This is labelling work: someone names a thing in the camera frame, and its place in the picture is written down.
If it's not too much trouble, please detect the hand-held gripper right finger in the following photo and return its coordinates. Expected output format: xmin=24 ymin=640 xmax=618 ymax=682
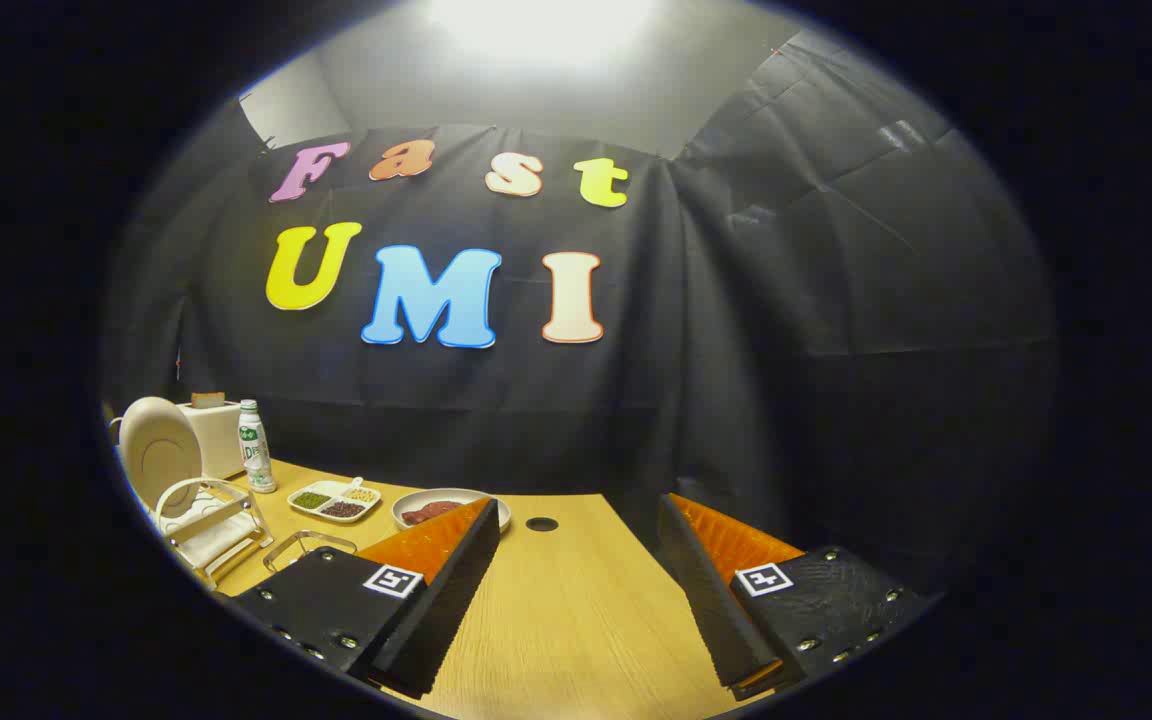
xmin=656 ymin=491 xmax=940 ymax=701

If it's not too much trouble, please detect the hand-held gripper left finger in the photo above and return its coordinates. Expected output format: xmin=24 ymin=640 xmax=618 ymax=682
xmin=233 ymin=496 xmax=501 ymax=700

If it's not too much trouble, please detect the white wire dish rack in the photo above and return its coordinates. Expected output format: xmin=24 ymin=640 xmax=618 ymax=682
xmin=154 ymin=478 xmax=274 ymax=589

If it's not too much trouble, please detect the white round plate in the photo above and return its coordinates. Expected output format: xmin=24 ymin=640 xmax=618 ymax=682
xmin=119 ymin=397 xmax=202 ymax=513

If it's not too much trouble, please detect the beige round meat dish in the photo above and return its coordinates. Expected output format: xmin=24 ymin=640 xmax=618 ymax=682
xmin=392 ymin=488 xmax=512 ymax=533

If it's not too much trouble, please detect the white divided bean dish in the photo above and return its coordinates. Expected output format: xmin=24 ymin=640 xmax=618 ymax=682
xmin=288 ymin=480 xmax=382 ymax=524

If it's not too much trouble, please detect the white bottle green label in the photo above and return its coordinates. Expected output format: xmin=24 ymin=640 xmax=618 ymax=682
xmin=238 ymin=400 xmax=277 ymax=494

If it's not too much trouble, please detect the black backdrop cloth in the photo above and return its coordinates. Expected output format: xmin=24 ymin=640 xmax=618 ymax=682
xmin=101 ymin=30 xmax=1057 ymax=601

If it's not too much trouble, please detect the white toaster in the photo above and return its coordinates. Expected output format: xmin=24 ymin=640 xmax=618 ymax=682
xmin=176 ymin=400 xmax=245 ymax=481

